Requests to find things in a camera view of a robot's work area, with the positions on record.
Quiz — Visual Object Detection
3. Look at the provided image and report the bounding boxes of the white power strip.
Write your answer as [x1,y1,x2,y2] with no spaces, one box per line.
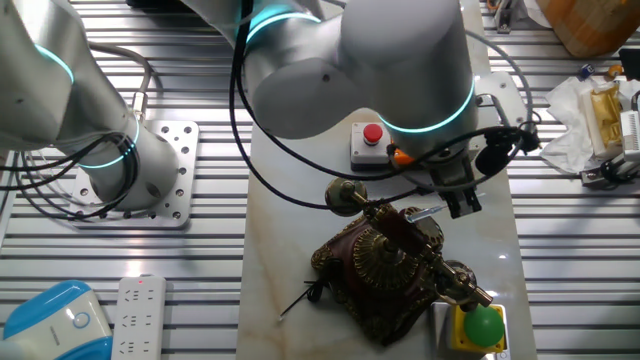
[110,274,168,360]

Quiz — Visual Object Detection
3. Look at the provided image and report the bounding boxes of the brown cardboard box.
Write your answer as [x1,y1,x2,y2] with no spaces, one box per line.
[536,0,640,59]

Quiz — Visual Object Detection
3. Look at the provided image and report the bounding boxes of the thin black phone line cord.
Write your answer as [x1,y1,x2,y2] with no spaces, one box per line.
[277,277,335,322]

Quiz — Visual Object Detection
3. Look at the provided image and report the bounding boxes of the yellow white foam packaging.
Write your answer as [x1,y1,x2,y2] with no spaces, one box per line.
[581,81,627,162]

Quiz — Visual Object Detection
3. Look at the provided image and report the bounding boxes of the blue handled small screwdriver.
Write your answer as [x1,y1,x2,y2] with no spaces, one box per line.
[404,192,487,225]

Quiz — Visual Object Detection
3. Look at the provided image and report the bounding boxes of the grey box red mushroom button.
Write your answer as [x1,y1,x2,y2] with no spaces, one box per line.
[349,121,394,173]

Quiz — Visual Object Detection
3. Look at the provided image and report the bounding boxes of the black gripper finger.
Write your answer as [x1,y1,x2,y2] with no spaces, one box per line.
[462,187,484,215]
[446,193,469,220]

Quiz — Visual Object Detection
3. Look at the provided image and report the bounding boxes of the yellow box green dome button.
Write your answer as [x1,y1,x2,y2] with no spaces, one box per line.
[447,302,507,355]

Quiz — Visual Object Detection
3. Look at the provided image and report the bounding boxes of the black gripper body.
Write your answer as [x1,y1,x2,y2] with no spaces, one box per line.
[429,155,476,197]

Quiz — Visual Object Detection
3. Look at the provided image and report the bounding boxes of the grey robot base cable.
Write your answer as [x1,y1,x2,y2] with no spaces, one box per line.
[86,41,155,124]

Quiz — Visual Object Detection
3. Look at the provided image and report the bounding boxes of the brown brass rotary phone base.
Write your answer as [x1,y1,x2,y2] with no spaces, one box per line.
[310,203,454,348]

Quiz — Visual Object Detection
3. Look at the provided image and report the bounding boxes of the blue white rounded device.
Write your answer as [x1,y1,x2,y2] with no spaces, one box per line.
[0,279,114,360]

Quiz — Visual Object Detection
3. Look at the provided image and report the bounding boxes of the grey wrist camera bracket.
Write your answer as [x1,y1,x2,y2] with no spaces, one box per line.
[471,70,532,132]

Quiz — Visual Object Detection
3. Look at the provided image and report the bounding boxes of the white crumpled tissue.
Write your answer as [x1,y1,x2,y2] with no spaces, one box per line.
[538,74,604,175]

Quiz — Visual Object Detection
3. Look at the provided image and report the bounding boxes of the white ribbed plastic object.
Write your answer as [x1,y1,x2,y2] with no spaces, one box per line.
[618,108,640,162]

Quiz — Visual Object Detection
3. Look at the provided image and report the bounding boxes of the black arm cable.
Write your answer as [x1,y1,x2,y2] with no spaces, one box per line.
[233,74,521,182]
[228,0,424,211]

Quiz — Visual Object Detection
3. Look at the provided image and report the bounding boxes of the dark grey laptop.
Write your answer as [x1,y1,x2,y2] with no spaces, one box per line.
[124,0,197,14]

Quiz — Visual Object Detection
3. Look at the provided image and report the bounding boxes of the antique brown rotary telephone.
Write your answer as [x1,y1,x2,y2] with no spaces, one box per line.
[324,174,495,309]

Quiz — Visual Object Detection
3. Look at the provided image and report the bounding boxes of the black base cable loop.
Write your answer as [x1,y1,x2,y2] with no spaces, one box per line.
[0,128,142,222]

